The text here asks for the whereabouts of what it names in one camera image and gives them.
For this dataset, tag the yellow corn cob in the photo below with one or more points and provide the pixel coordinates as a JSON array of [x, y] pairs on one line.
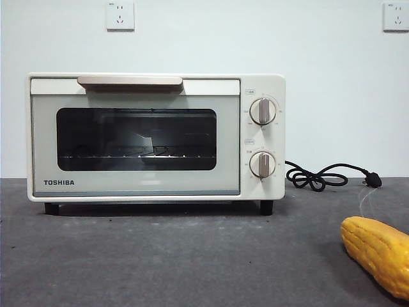
[[377, 252]]

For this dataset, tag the cream oven knob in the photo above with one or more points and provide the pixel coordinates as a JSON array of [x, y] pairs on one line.
[[263, 111], [262, 164]]

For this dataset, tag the cream Toshiba toaster oven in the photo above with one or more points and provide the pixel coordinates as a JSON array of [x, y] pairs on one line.
[[266, 192]]

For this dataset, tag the white wall socket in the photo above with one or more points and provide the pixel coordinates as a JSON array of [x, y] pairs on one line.
[[397, 17], [120, 16]]

